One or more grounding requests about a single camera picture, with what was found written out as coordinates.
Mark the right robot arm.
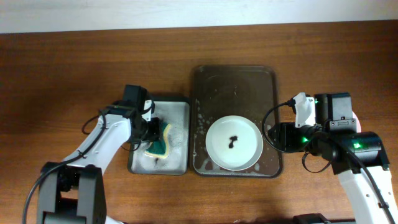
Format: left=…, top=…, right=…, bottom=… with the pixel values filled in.
left=261, top=93, right=397, bottom=223

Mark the green yellow sponge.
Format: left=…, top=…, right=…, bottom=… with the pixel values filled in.
left=144, top=123, right=172, bottom=159

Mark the large brown tray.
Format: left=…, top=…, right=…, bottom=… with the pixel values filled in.
left=189, top=65, right=284, bottom=179

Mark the pale green plate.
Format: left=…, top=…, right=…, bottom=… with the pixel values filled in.
left=205, top=115, right=264, bottom=171

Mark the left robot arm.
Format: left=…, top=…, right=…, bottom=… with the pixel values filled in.
left=32, top=85, right=160, bottom=223

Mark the small grey metal tray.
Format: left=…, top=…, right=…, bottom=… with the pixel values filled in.
left=127, top=96, right=190, bottom=175

